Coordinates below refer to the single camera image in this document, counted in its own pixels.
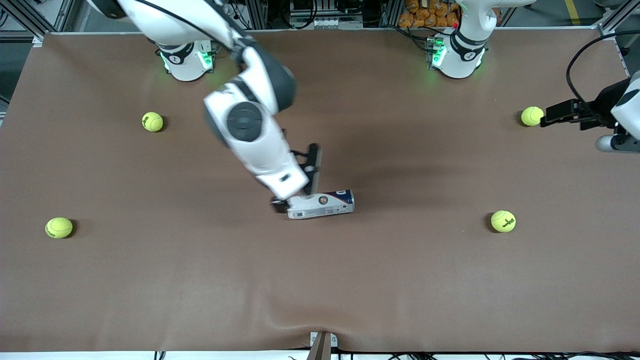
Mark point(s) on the metal table edge bracket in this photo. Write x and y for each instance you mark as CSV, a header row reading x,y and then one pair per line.
x,y
322,347

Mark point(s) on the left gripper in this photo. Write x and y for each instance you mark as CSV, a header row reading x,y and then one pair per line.
x,y
603,103

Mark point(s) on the yellow tennis ball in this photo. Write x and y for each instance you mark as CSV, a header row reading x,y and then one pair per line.
x,y
59,227
531,116
152,121
503,221

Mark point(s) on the white blue tennis ball can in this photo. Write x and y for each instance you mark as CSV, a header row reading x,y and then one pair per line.
x,y
325,205

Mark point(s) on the gray control box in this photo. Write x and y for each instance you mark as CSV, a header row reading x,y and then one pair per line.
x,y
325,12

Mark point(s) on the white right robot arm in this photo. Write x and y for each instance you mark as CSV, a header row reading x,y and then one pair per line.
x,y
250,120

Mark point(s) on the orange items pile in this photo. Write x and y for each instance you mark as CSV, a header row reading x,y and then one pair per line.
x,y
425,15

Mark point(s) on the aluminium frame post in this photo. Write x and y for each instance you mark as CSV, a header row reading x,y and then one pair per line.
x,y
258,14
391,12

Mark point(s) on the brown table mat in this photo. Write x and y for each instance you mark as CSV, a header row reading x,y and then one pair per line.
x,y
320,280

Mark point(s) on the aluminium corner frame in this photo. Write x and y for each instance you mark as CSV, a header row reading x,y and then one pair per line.
x,y
30,20
620,20

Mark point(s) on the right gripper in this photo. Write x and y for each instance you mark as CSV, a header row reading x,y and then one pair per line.
x,y
279,207

